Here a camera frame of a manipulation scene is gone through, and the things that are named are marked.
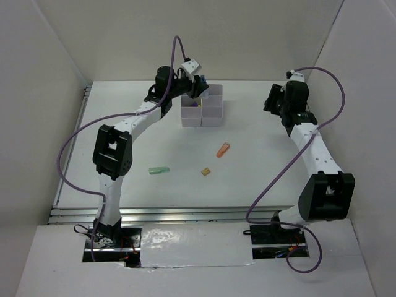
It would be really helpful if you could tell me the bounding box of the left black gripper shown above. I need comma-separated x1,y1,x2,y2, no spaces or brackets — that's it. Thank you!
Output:
168,73,209,99

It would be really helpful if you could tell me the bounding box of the clear blue spray bottle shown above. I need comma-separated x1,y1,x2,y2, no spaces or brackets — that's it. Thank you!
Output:
200,75,208,86

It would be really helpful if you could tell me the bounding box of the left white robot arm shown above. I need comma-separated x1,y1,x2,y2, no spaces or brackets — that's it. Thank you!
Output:
93,60,209,247

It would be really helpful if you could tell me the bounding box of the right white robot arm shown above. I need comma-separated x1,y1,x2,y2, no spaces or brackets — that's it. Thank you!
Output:
264,80,355,243

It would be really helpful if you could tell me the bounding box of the left white compartment container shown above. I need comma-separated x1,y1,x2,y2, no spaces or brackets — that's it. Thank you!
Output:
181,95,202,128

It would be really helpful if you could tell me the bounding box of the white compartment container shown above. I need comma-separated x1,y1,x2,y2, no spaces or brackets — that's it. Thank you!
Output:
201,84,223,127
181,95,202,128

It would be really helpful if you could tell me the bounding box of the right white compartment container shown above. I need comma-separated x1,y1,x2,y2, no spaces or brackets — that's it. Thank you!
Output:
201,84,223,127

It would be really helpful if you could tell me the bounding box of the small tan eraser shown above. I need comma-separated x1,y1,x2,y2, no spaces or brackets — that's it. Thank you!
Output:
201,168,210,176

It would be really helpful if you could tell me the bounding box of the green translucent highlighter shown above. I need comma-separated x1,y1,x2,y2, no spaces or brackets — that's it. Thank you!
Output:
148,166,170,175

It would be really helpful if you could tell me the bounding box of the white front cover board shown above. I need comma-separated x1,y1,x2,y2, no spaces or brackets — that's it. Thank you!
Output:
140,223,254,268

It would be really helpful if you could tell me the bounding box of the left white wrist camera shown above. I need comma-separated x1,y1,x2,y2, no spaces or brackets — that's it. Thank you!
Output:
181,59,202,77

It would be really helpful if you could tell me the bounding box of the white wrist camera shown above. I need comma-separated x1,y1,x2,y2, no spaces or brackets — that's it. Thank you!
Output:
286,69,306,83
181,59,202,77

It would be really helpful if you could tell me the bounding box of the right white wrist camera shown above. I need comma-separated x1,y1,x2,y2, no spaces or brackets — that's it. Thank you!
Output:
286,69,306,83

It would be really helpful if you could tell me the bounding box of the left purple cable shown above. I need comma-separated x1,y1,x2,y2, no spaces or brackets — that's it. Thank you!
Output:
55,35,190,262

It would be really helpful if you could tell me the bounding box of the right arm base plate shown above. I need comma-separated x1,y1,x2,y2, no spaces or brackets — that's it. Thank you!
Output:
243,225,309,259

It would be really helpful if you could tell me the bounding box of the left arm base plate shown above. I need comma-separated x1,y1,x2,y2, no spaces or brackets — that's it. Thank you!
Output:
82,227,142,268

